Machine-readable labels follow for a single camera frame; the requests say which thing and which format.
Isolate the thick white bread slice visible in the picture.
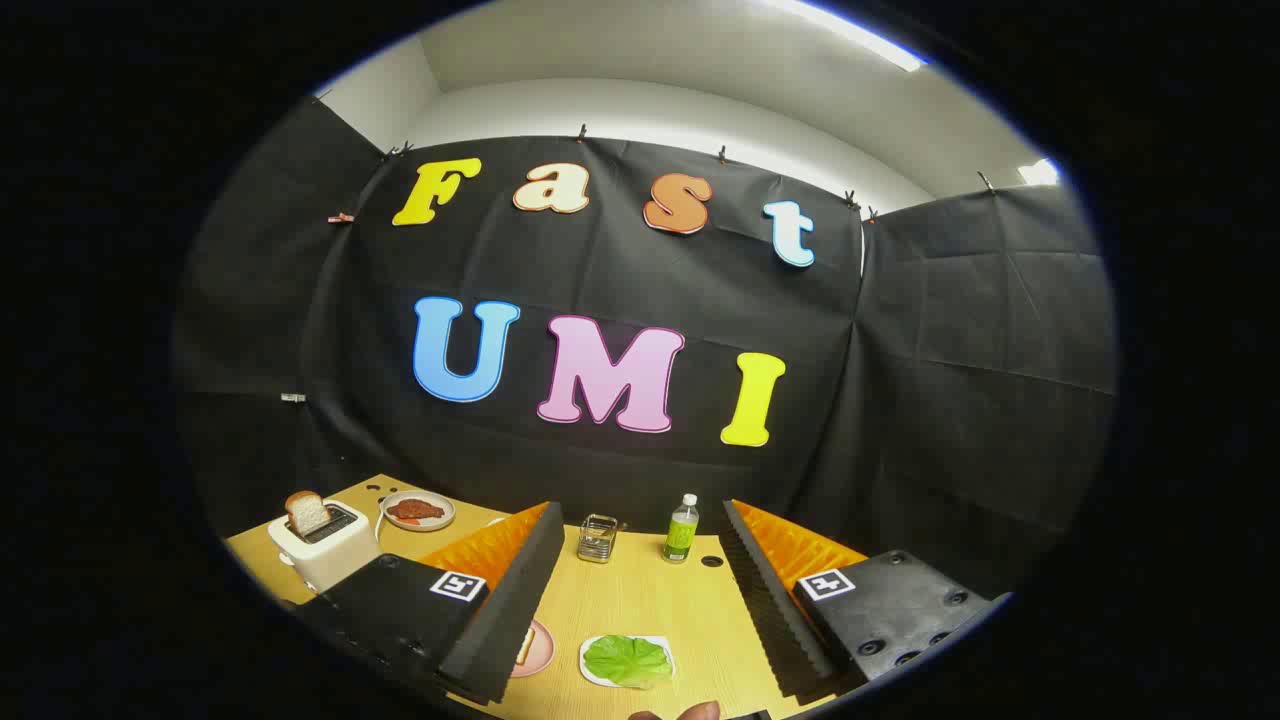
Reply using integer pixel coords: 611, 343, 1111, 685
285, 490, 332, 539

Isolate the green drink bottle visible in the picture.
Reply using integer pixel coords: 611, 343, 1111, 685
662, 493, 701, 564

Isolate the green lettuce leaf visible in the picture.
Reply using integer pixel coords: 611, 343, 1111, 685
584, 634, 673, 689

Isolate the pink round plate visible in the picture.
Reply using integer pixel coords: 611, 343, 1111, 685
510, 618, 556, 679

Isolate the grey round plate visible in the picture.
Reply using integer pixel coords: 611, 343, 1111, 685
381, 490, 457, 532

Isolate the white toaster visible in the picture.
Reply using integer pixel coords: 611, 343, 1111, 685
267, 503, 382, 593

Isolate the white square plate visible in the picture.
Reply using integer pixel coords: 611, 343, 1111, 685
579, 634, 677, 690

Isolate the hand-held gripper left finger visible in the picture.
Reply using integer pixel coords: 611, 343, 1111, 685
290, 500, 567, 706

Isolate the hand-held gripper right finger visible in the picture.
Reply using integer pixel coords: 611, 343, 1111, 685
720, 498, 1013, 701

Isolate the metal wire utensil holder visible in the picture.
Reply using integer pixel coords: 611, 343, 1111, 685
577, 514, 620, 564

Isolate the black backdrop cloth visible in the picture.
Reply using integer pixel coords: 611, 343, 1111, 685
172, 97, 1119, 601

